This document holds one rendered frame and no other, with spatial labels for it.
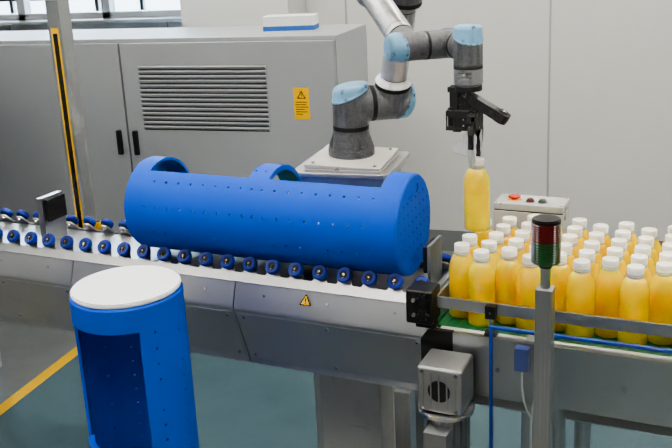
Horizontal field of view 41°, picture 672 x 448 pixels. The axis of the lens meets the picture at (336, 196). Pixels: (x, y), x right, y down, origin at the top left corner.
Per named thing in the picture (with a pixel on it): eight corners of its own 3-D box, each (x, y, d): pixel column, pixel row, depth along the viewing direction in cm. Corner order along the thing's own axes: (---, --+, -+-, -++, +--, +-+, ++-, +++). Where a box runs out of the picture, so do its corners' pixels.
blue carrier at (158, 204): (182, 227, 300) (171, 144, 291) (433, 253, 264) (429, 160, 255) (130, 260, 276) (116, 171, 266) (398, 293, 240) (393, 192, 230)
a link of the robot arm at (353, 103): (328, 121, 296) (326, 81, 292) (366, 118, 300) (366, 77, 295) (338, 130, 285) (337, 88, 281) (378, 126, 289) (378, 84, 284)
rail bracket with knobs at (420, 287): (417, 313, 237) (416, 277, 234) (444, 317, 234) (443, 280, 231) (404, 328, 228) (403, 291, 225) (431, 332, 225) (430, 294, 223)
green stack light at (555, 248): (534, 255, 200) (534, 234, 199) (563, 258, 198) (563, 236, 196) (527, 265, 195) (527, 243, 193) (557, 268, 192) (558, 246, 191)
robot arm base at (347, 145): (341, 145, 305) (340, 116, 302) (382, 150, 298) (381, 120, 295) (320, 156, 293) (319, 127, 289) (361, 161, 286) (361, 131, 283)
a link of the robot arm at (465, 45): (474, 22, 233) (488, 25, 225) (474, 64, 236) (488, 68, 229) (446, 24, 231) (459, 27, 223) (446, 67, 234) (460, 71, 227)
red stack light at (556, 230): (534, 233, 199) (534, 217, 198) (563, 236, 196) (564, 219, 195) (527, 243, 193) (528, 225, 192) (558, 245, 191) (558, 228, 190)
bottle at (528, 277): (549, 329, 224) (550, 261, 219) (530, 337, 220) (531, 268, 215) (528, 320, 229) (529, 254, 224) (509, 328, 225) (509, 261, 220)
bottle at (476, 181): (495, 227, 242) (495, 163, 237) (479, 234, 238) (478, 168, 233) (475, 222, 247) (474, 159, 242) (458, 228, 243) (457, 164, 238)
